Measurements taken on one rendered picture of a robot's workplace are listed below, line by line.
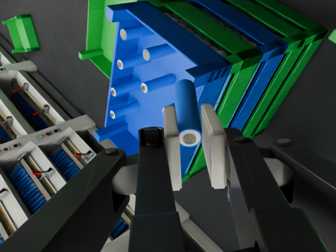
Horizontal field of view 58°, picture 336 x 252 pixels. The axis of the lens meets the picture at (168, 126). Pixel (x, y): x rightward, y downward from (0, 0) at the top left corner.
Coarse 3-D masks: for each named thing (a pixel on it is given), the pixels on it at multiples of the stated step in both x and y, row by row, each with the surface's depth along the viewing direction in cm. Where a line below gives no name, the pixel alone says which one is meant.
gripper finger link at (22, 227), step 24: (96, 168) 12; (72, 192) 10; (96, 192) 11; (48, 216) 9; (72, 216) 9; (96, 216) 11; (24, 240) 8; (48, 240) 8; (72, 240) 9; (96, 240) 10
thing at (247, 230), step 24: (240, 144) 14; (240, 168) 11; (264, 168) 11; (240, 192) 10; (264, 192) 9; (240, 216) 10; (264, 216) 7; (288, 216) 7; (240, 240) 10; (264, 240) 6; (288, 240) 6; (312, 240) 6
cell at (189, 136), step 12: (180, 84) 25; (192, 84) 25; (180, 96) 24; (192, 96) 24; (180, 108) 22; (192, 108) 22; (180, 120) 22; (192, 120) 21; (180, 132) 21; (192, 132) 21; (180, 144) 22; (192, 144) 22
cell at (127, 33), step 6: (120, 30) 48; (126, 30) 47; (132, 30) 48; (138, 30) 48; (144, 30) 49; (150, 30) 50; (120, 36) 48; (126, 36) 47; (132, 36) 48; (138, 36) 49
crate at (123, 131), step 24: (144, 0) 51; (120, 24) 50; (144, 24) 45; (168, 24) 47; (120, 48) 54; (192, 48) 43; (120, 72) 58; (144, 72) 58; (168, 72) 53; (192, 72) 39; (216, 72) 41; (120, 96) 63; (144, 96) 60; (168, 96) 55; (216, 96) 46; (120, 120) 69; (144, 120) 63; (120, 144) 66
